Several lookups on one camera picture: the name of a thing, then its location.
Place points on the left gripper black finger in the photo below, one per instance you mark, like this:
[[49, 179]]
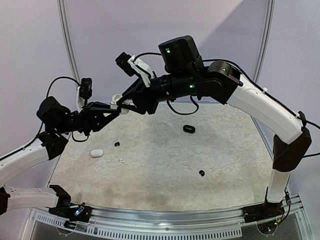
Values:
[[101, 106], [103, 117]]

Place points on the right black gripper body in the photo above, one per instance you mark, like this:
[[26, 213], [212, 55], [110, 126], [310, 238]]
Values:
[[146, 98]]

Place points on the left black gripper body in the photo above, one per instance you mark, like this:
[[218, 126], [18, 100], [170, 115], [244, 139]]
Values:
[[85, 123]]

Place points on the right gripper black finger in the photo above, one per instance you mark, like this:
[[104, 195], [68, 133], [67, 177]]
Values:
[[131, 90], [126, 105]]

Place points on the small white charging case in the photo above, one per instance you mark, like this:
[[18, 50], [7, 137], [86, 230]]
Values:
[[115, 97]]

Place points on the white oval charging case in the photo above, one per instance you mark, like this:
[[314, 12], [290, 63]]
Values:
[[96, 153]]

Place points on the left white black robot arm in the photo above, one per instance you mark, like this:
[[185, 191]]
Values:
[[58, 120]]

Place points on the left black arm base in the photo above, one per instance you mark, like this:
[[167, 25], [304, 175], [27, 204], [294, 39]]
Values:
[[74, 213]]

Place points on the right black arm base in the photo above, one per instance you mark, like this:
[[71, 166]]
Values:
[[262, 211]]

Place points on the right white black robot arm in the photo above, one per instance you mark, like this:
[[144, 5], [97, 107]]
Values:
[[223, 81]]

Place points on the black oval charging case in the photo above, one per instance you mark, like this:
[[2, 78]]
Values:
[[189, 129]]

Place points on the left aluminium corner post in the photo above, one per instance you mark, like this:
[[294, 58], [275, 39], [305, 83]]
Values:
[[62, 10]]

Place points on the aluminium corner post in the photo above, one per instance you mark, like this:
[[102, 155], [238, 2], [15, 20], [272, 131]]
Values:
[[62, 10], [264, 40]]

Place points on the right aluminium corner post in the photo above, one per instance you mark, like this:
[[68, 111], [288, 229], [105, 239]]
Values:
[[264, 40]]

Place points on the aluminium front rail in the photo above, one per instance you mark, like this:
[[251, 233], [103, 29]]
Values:
[[120, 224]]

